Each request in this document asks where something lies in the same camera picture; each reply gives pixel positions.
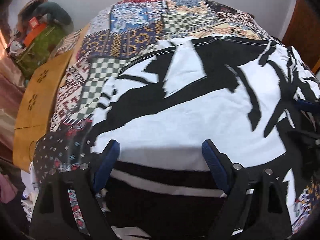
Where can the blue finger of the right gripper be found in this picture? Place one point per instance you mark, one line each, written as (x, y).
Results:
(307, 106)

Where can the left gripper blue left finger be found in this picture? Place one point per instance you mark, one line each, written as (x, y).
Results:
(110, 155)

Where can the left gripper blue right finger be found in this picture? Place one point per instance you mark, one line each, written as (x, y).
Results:
(218, 164)

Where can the black and white shirt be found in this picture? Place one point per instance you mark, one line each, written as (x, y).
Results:
(238, 93)

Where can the wooden lap desk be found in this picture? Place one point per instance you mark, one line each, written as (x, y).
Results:
(36, 108)

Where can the pink curtain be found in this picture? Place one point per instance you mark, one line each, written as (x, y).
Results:
(12, 90)

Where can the green fabric storage bin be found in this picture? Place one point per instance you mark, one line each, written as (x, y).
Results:
(38, 52)

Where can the patchwork patterned bedspread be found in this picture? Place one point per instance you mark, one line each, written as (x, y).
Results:
(119, 35)

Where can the orange box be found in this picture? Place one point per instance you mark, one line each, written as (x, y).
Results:
(34, 33)

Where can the brown bag on pile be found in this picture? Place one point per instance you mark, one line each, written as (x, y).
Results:
(26, 12)

